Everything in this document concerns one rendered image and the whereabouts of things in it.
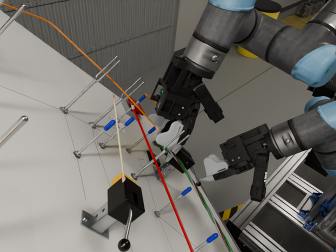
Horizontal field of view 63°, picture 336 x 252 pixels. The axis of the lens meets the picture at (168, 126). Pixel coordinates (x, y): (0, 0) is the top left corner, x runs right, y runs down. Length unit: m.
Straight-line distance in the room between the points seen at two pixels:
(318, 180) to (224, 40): 1.72
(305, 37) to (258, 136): 0.24
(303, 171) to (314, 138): 1.50
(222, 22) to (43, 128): 0.34
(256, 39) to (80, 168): 0.39
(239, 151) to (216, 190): 1.40
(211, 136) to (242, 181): 0.49
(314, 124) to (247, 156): 0.15
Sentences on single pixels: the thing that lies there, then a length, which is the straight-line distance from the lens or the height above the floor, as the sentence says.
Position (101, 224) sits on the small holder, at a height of 1.30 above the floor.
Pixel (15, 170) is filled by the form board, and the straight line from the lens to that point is 0.36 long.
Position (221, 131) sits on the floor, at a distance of 2.47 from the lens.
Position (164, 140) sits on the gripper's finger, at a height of 1.24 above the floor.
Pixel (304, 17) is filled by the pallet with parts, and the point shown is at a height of 0.14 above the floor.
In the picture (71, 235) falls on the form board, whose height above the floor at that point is 1.32.
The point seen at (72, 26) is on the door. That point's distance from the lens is 2.35.
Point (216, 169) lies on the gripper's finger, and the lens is 0.70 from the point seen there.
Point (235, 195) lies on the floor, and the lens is 2.07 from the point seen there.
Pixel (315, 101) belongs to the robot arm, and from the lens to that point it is 0.83.
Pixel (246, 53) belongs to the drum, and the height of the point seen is 0.04.
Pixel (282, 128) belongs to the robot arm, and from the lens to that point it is 0.65.
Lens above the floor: 1.64
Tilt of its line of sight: 43 degrees down
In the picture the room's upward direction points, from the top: 7 degrees clockwise
